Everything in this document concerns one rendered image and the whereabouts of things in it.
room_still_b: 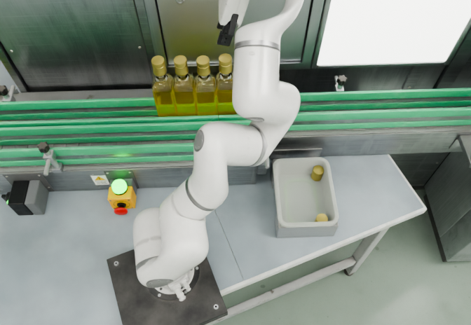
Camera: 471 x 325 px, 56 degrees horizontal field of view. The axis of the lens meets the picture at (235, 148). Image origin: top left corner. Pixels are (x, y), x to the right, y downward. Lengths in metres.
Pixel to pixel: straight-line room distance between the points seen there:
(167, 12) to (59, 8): 0.29
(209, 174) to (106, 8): 0.65
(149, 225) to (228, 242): 0.39
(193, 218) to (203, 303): 0.39
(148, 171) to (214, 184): 0.54
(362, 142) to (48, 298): 1.03
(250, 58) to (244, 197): 0.68
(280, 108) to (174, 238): 0.33
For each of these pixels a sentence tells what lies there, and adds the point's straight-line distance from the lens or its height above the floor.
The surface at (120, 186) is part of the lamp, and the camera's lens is 1.33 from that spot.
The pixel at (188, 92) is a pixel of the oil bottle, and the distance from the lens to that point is 1.22.
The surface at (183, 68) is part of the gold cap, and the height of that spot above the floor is 1.14.
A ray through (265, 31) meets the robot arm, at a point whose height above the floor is 1.45.
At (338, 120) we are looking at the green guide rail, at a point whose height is 0.93.
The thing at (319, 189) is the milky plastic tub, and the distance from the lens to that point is 1.40.
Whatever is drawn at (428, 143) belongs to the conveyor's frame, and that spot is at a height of 0.81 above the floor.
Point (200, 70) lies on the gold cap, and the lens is 1.16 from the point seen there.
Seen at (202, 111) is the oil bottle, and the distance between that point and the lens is 1.28.
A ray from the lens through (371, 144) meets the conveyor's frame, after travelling 1.47.
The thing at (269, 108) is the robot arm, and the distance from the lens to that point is 0.79.
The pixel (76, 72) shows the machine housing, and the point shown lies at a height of 0.95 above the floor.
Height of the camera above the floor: 1.99
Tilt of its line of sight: 57 degrees down
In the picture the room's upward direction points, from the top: straight up
